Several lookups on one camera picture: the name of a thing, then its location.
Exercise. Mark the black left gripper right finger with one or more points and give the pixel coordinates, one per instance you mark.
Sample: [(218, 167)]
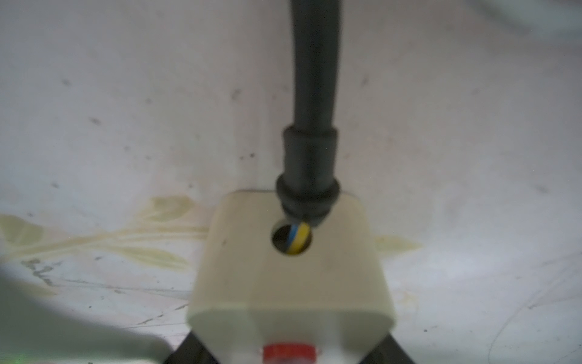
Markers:
[(388, 352)]

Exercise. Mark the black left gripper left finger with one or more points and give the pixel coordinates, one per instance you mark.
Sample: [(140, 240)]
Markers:
[(190, 351)]

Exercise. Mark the cream power strip red sockets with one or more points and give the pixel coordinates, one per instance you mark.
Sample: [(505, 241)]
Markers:
[(247, 294)]

